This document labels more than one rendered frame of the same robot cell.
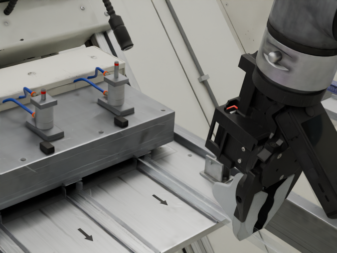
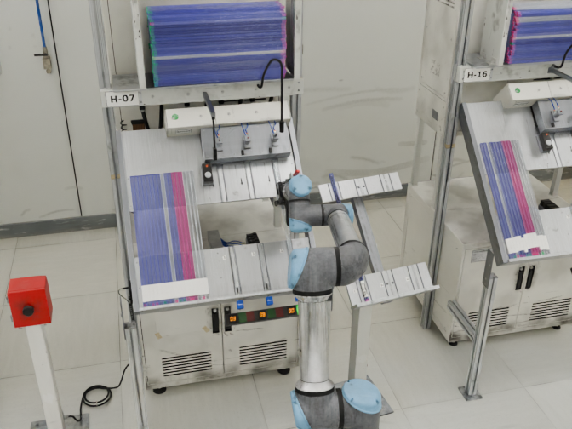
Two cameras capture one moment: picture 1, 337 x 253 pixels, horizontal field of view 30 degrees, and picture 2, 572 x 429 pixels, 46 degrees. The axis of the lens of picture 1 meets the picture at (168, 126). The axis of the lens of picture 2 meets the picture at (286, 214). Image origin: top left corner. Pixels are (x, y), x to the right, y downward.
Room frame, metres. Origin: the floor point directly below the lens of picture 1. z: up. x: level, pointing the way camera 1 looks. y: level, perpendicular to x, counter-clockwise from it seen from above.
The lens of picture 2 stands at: (-1.40, -0.97, 2.17)
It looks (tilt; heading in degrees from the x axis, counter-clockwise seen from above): 28 degrees down; 24
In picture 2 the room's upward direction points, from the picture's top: straight up
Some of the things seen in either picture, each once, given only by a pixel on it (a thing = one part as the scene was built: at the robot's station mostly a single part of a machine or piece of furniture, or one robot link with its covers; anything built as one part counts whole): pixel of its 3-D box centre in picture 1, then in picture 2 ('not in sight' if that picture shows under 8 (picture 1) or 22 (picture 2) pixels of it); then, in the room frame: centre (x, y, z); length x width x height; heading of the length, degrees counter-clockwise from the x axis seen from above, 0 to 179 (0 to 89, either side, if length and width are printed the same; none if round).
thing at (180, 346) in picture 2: not in sight; (212, 292); (0.88, 0.40, 0.31); 0.70 x 0.65 x 0.62; 127
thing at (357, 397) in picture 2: not in sight; (358, 405); (0.05, -0.58, 0.72); 0.13 x 0.12 x 0.14; 118
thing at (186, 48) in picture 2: not in sight; (217, 42); (0.82, 0.28, 1.52); 0.51 x 0.13 x 0.27; 127
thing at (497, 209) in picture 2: not in sight; (521, 215); (1.62, -0.87, 0.65); 1.01 x 0.73 x 1.29; 37
